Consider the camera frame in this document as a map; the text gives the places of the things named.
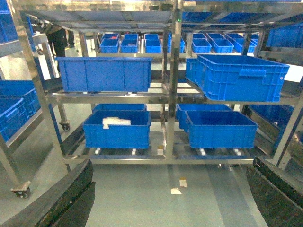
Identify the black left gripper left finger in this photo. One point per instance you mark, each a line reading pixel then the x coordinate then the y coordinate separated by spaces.
pixel 66 204

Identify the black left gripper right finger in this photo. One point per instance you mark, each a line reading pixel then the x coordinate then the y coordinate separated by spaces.
pixel 278 195

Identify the stainless steel shelf rack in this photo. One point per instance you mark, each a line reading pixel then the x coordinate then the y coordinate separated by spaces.
pixel 167 98

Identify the steel rack at left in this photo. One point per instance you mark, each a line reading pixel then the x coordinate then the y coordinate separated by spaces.
pixel 20 110

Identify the white plastic bag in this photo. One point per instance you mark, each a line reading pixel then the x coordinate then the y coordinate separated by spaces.
pixel 106 122

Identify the blue crate bottom left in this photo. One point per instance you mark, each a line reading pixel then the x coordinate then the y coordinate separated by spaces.
pixel 131 136

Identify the blue crate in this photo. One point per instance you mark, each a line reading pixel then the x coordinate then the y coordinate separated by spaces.
pixel 131 136
pixel 181 110
pixel 105 74
pixel 220 129
pixel 237 77

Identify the blue crate rear bottom right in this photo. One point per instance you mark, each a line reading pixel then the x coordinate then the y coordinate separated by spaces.
pixel 181 110

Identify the blue crate middle left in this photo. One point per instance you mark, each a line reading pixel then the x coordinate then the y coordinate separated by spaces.
pixel 105 74

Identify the blue crate middle right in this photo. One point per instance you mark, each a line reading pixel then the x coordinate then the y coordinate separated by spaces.
pixel 237 77

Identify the person in dark clothes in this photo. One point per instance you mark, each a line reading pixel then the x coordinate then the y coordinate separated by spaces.
pixel 58 40

